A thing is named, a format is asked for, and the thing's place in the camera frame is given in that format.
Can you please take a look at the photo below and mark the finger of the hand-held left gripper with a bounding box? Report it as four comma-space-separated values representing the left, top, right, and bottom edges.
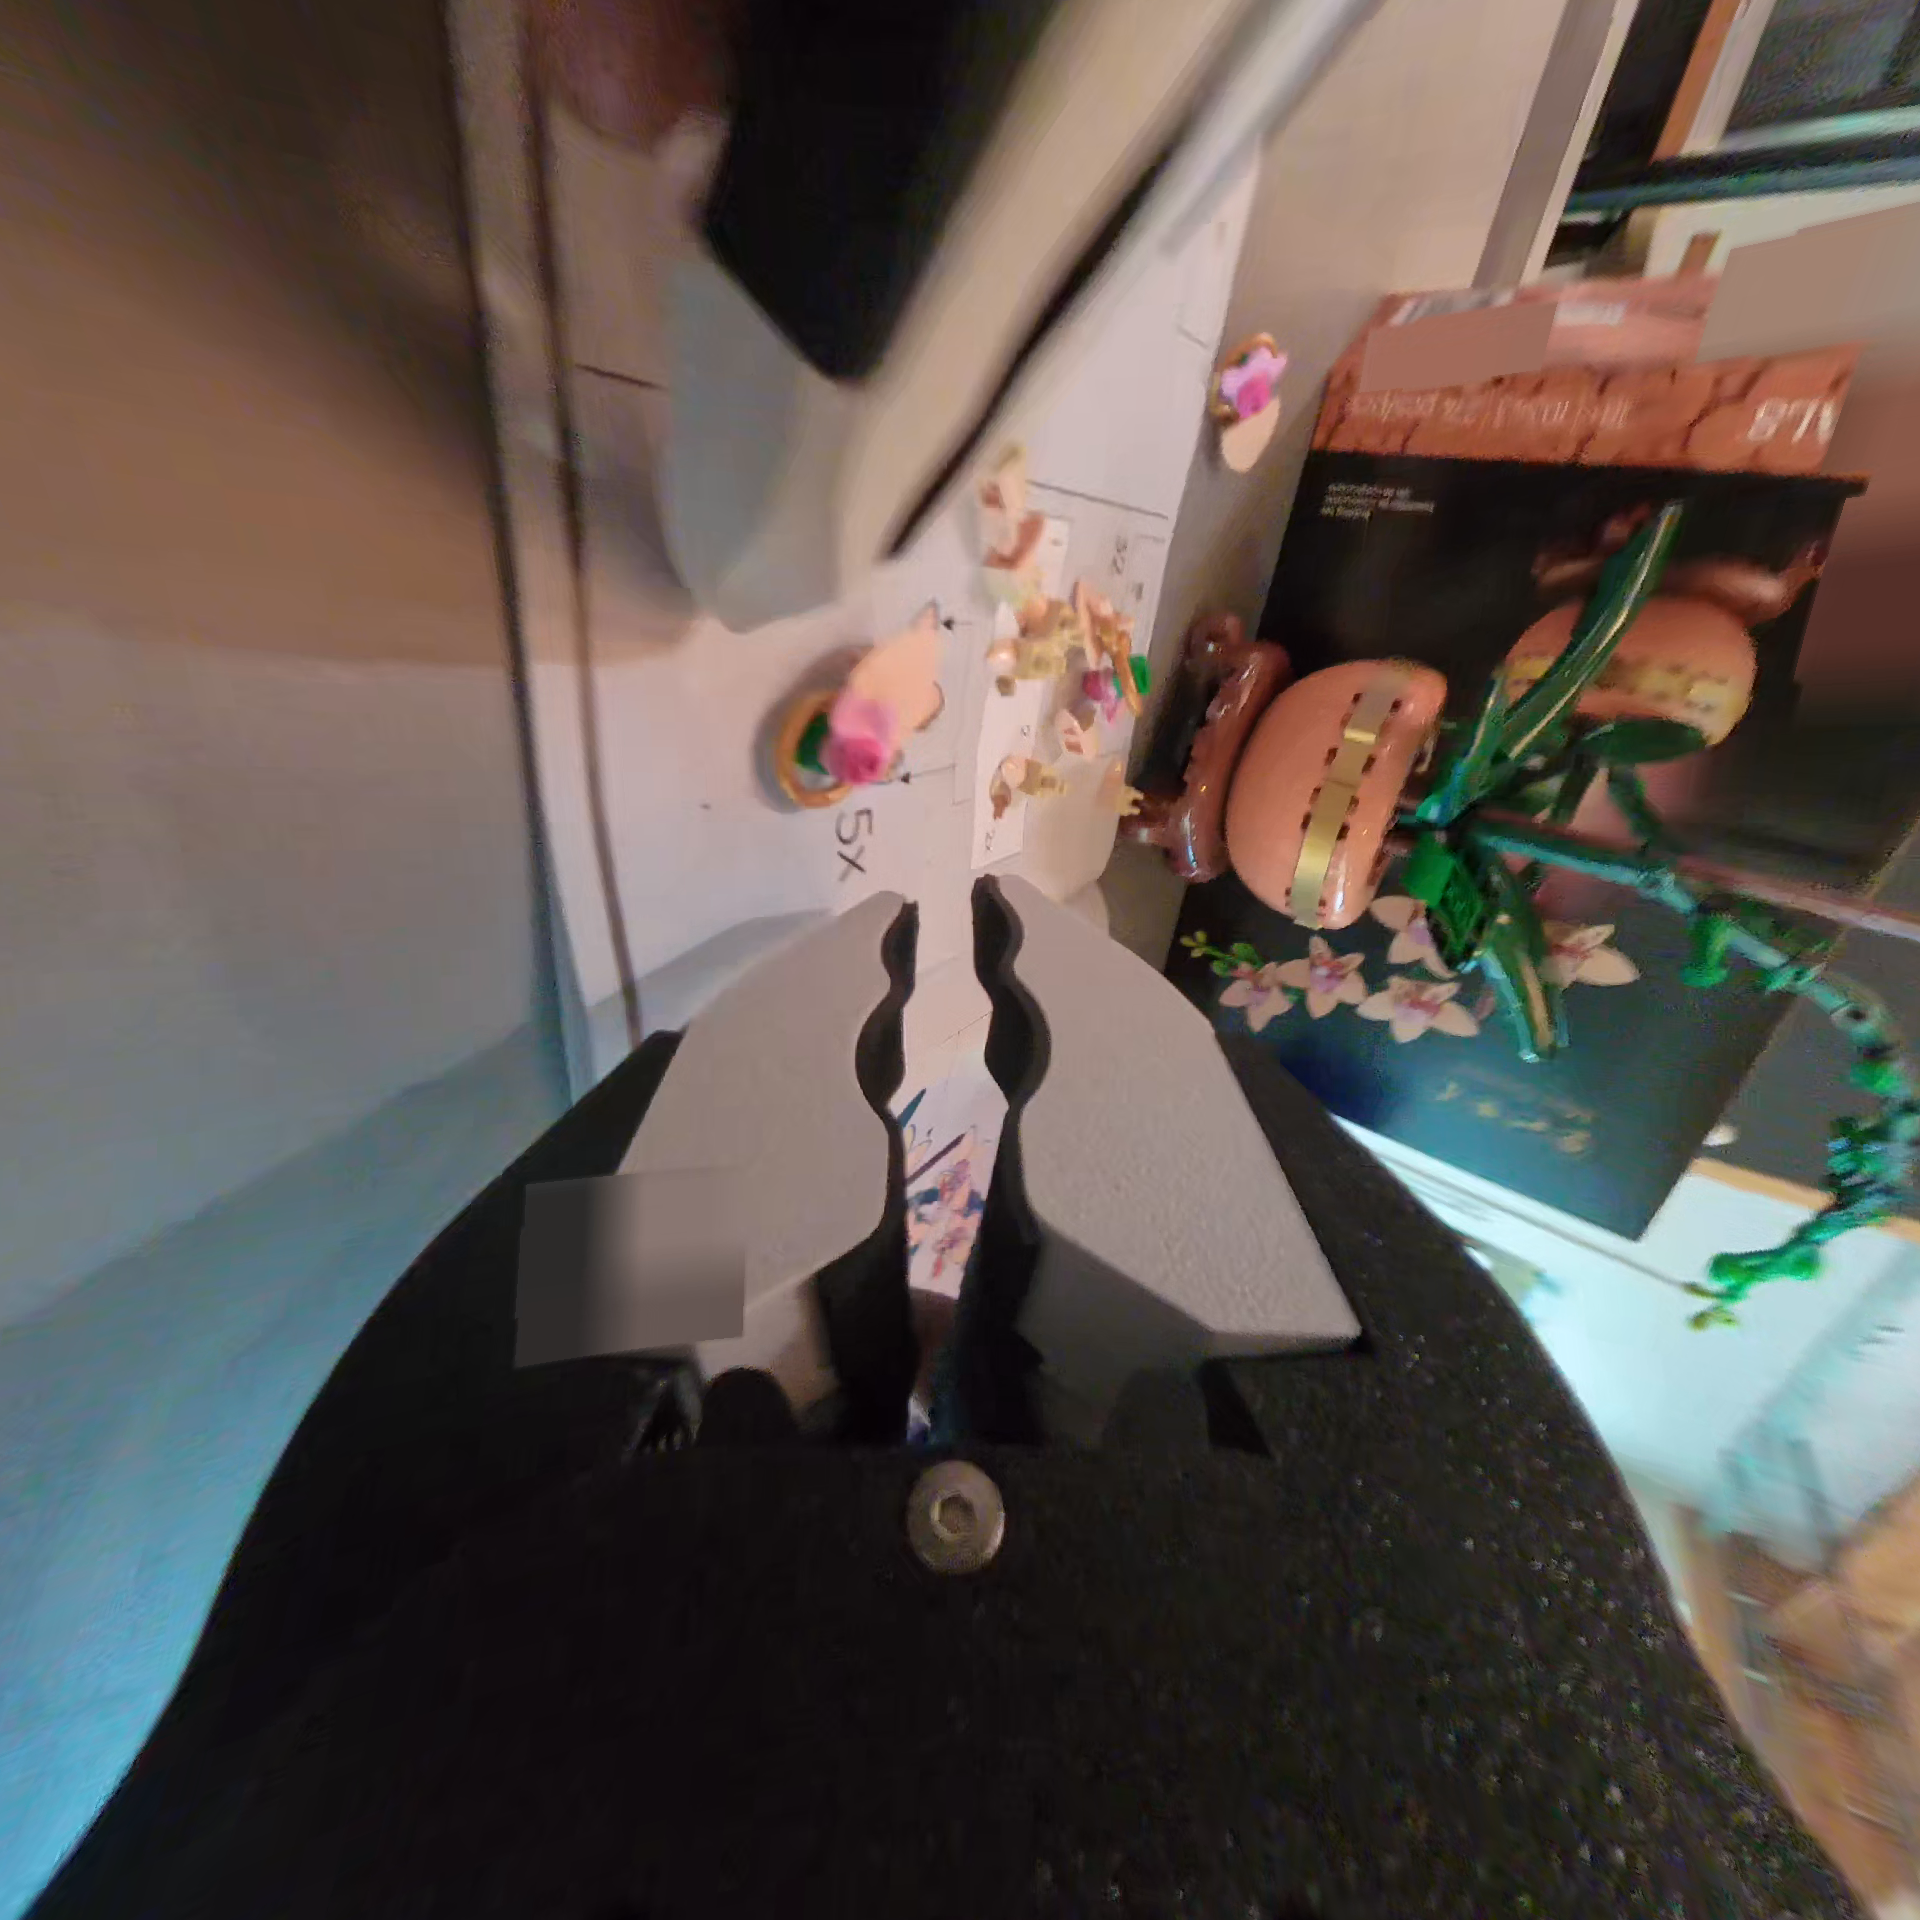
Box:
886, 0, 1383, 558
666, 254, 891, 631

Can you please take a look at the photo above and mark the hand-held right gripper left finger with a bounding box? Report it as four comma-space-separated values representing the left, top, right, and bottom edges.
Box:
622, 894, 919, 1444

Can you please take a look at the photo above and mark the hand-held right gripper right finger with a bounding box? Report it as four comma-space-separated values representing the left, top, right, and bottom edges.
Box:
961, 876, 1363, 1446

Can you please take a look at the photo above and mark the gold toy ring green stud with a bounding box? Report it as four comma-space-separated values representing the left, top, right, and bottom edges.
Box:
772, 683, 903, 814

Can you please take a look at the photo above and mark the toy instruction booklet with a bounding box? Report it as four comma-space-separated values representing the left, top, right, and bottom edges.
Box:
448, 0, 1268, 1307

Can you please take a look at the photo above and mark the group of cream toy bricks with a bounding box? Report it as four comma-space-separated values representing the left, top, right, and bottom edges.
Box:
972, 443, 1158, 823

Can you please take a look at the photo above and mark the black brown toy box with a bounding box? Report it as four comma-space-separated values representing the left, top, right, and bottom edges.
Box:
1162, 283, 1875, 1243

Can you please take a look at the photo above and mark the pink flower petal ring assembly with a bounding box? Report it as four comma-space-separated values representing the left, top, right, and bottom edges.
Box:
1211, 336, 1291, 474

